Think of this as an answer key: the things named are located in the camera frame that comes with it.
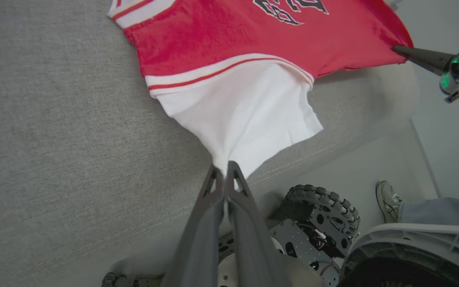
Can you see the small black robot wheel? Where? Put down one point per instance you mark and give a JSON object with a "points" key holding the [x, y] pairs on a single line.
{"points": [[112, 280]]}

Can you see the red and white jersey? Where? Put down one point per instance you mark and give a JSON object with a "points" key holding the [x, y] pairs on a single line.
{"points": [[253, 59]]}

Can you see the grey sneaker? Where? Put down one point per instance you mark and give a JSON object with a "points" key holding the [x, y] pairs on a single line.
{"points": [[387, 199]]}

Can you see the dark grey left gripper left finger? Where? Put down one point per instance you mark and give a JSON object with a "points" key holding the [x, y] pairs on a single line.
{"points": [[197, 247]]}

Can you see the white robot base shell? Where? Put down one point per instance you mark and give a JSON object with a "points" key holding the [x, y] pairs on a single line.
{"points": [[412, 235]]}

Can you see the light grey trouser leg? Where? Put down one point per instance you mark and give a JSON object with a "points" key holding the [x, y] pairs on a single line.
{"points": [[444, 211]]}

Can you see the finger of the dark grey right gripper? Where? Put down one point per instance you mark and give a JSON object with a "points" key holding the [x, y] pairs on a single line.
{"points": [[428, 57]]}

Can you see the knobby black robot wheel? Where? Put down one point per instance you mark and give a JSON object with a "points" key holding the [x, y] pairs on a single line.
{"points": [[313, 195]]}

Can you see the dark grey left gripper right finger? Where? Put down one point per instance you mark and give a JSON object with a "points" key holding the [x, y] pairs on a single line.
{"points": [[253, 255]]}

